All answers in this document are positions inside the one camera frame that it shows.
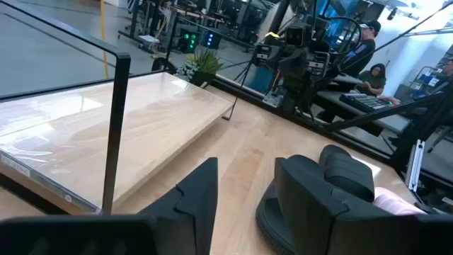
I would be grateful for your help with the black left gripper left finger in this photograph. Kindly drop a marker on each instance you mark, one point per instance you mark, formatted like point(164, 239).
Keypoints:
point(191, 219)

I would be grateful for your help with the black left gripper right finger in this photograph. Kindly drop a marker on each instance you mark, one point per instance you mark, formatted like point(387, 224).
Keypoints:
point(304, 219)

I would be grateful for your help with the black slide sandal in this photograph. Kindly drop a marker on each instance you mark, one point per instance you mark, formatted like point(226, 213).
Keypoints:
point(348, 173)

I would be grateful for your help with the pink slide sandal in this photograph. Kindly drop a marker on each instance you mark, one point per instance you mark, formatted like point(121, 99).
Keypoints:
point(393, 203)

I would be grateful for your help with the black-framed wooden shoe shelf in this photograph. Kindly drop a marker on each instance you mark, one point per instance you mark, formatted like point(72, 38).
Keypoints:
point(159, 117)

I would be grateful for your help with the blue bin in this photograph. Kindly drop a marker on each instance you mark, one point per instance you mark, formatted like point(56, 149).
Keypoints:
point(262, 79)

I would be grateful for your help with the standing person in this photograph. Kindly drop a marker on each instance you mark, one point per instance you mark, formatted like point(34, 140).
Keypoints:
point(364, 53)

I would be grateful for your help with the black keyboard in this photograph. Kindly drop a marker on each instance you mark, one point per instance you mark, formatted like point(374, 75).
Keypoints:
point(364, 102)

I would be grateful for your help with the seated person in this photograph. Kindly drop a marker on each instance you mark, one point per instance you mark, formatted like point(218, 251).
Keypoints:
point(371, 79)

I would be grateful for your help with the device with blue lights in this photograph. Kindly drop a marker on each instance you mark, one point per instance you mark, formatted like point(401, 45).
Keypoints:
point(211, 39)

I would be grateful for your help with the green potted plant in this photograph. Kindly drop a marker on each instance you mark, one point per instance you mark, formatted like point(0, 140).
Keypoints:
point(203, 67)

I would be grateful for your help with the device with green lights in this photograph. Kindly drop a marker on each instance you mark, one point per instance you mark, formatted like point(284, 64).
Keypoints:
point(189, 42)

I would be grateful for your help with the grey desk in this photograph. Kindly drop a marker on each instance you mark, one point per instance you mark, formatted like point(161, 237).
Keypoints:
point(389, 122)

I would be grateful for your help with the silver aluminium extrusion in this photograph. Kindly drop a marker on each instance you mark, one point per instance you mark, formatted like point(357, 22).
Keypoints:
point(414, 166)

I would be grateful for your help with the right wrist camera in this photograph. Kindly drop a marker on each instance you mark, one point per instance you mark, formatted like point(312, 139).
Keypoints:
point(293, 35)

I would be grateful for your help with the black rig frame strut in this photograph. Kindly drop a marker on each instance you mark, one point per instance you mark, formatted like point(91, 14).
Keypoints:
point(389, 111)

